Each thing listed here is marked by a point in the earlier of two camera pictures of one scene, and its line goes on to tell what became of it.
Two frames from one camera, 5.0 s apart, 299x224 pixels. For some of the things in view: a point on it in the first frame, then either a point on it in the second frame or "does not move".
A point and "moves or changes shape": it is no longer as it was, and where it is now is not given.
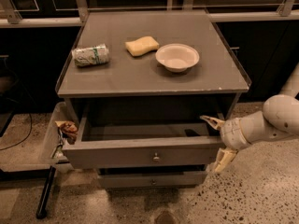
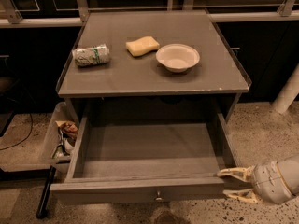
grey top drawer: [143, 138] moves or changes shape
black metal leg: [42, 205] does not move
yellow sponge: [141, 46] does not move
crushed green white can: [98, 54] does not move
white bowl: [177, 57] does not move
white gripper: [231, 133] → [266, 181]
